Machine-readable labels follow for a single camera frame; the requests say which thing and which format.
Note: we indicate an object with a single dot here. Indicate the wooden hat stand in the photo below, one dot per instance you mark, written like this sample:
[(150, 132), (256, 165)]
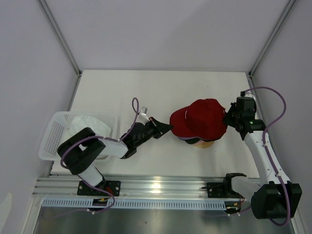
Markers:
[(204, 145)]

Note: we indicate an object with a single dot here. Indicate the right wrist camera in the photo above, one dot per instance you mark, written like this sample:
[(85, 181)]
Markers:
[(247, 94)]

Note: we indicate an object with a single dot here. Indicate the dark green cap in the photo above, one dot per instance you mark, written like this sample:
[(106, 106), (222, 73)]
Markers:
[(192, 141)]

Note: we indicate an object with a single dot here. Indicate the lilac cap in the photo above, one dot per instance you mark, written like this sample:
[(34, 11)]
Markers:
[(184, 138)]

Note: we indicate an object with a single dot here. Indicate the aluminium frame post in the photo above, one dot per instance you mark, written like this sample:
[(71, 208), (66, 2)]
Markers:
[(287, 10), (58, 34)]

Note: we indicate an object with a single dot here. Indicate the aluminium frame post left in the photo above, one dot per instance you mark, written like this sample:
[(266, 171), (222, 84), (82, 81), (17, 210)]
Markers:
[(58, 34)]

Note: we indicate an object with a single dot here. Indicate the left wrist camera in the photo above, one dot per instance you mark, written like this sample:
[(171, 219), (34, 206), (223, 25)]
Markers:
[(143, 114)]

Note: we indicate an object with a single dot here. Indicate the white slotted cable duct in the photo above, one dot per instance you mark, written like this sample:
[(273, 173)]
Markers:
[(137, 204)]

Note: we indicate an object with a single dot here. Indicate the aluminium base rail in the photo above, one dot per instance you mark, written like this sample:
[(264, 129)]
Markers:
[(132, 186)]

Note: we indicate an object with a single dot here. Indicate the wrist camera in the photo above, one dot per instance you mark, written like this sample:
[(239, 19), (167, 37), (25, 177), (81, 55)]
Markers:
[(247, 94), (143, 114)]

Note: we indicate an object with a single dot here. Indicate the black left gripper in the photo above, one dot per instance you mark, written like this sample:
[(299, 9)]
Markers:
[(159, 128)]

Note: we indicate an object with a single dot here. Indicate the black left mounting bracket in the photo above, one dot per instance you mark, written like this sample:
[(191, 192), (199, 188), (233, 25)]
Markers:
[(111, 186)]

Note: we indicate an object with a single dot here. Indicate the red cap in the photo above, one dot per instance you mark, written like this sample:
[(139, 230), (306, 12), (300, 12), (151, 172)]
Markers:
[(202, 119)]

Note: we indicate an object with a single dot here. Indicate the aluminium frame post right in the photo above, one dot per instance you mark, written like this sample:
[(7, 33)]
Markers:
[(287, 10)]

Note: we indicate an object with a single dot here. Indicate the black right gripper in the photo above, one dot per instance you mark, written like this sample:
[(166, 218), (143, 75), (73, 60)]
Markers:
[(226, 118)]

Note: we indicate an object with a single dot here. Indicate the white cap black logo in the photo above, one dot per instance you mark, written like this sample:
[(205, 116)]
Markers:
[(98, 127)]

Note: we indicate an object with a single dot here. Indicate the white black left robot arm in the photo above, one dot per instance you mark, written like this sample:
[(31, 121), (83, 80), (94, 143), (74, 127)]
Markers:
[(78, 153)]

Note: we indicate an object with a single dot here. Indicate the black right mounting bracket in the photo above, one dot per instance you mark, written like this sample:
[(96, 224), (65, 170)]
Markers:
[(215, 190)]

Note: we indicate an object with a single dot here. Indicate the white plastic bin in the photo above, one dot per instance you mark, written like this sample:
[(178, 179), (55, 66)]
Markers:
[(57, 131)]

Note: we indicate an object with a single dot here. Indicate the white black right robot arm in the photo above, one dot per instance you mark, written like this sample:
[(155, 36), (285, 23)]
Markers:
[(276, 197)]

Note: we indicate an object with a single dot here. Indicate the black mounting bracket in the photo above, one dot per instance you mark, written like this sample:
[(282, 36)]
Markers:
[(215, 190), (111, 186)]

